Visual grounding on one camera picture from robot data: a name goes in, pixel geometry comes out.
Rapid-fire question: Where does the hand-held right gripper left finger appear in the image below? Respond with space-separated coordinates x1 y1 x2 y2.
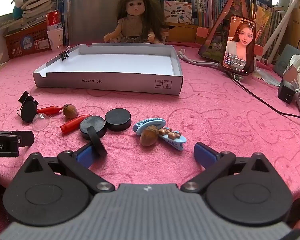
15 142 115 193

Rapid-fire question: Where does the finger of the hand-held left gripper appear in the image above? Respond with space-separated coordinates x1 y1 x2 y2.
0 130 35 147

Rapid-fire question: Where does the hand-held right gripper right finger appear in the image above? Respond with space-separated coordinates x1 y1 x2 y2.
180 142 278 194

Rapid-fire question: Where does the clear plastic dome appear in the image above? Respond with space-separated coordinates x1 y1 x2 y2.
32 113 52 131

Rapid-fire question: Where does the blue hair clip with bears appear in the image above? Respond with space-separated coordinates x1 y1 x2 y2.
157 127 187 152

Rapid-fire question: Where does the red crayon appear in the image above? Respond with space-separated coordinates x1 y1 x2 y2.
60 114 92 134
37 106 63 114

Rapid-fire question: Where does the large black binder clip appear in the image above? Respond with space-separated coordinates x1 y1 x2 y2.
17 91 39 107

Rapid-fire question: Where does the brown acorn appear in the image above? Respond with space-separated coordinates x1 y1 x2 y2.
62 104 78 119
140 125 159 147

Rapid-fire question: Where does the plain blue hair clip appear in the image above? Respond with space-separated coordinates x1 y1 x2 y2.
132 117 167 134

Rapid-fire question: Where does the white cardboard box tray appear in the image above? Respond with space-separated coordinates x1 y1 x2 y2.
32 43 183 96

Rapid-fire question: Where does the pink printed table cloth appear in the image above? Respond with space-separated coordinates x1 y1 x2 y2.
0 41 300 205

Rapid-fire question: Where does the grey phone stand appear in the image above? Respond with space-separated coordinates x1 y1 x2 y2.
219 64 243 81

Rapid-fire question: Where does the red plastic basket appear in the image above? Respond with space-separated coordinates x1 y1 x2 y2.
4 21 52 59

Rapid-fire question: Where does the small black binder clip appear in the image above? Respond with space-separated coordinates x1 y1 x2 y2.
59 46 72 61

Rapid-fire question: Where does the pale blue wrapper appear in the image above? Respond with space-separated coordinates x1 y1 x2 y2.
255 67 281 86

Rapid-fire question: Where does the white paper cup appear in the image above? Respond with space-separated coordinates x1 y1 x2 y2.
47 27 65 51

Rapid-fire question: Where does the black power adapter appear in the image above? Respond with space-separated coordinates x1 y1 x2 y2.
277 79 299 104

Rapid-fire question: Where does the smartphone with lit screen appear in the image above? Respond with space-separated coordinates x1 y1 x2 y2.
222 15 257 77

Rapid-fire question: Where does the pink triangular book stand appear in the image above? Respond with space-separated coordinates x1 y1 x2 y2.
199 0 264 64

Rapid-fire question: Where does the red soda can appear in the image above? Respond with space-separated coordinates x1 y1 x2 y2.
45 10 63 32

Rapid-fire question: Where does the small blue white plush toy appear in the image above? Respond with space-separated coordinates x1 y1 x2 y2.
11 0 30 20

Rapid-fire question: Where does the wooden desk organizer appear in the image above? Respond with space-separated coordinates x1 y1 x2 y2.
166 22 210 44

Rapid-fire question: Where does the dark grey booklet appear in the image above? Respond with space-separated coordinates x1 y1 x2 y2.
275 44 300 77

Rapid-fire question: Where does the stack of paperback books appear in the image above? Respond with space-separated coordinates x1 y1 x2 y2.
1 0 59 34

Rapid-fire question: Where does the row of thin blue books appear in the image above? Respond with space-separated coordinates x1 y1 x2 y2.
57 0 72 47

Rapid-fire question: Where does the translucent plastic storage box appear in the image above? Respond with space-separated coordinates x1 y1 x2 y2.
69 0 123 44

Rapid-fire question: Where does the brown haired baby doll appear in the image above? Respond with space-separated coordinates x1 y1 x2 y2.
104 0 169 44

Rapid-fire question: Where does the row of colourful comic books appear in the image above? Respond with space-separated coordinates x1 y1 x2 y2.
250 0 290 55

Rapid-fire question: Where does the white printed carton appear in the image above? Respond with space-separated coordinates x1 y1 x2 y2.
163 0 192 25

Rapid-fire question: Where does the row of upright shelf books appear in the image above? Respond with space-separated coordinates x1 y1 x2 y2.
132 0 240 28

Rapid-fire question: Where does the black cable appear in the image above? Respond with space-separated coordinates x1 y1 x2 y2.
230 37 300 143

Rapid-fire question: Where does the grey lanyard cord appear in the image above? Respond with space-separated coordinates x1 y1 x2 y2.
177 49 223 67

